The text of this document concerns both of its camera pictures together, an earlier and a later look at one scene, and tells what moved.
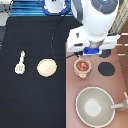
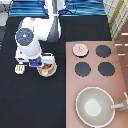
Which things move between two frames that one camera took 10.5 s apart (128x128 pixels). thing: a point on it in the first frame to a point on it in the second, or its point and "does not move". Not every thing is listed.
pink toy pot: (81, 68) to (47, 66)
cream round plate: (46, 67) does not move
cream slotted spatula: (20, 67) does not move
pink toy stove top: (107, 72) does not move
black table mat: (29, 99) does not move
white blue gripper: (91, 51) to (38, 63)
